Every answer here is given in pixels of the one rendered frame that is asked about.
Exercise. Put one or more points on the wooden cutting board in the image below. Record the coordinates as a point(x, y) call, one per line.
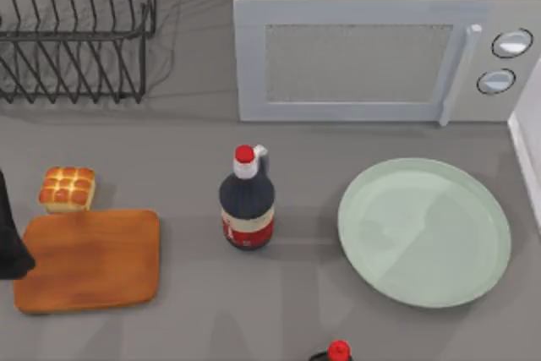
point(91, 261)

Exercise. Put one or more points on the pale green plate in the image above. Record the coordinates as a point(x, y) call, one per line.
point(422, 234)

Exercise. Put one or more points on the large microwave knob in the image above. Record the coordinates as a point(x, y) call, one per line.
point(512, 42)

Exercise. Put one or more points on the dark bottle with red cap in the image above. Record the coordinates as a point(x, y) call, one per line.
point(337, 351)

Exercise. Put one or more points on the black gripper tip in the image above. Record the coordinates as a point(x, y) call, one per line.
point(9, 242)

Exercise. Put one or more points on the small microwave knob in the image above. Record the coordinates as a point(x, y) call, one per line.
point(495, 81)

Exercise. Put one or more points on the golden bread loaf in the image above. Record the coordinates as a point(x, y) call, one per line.
point(67, 189)

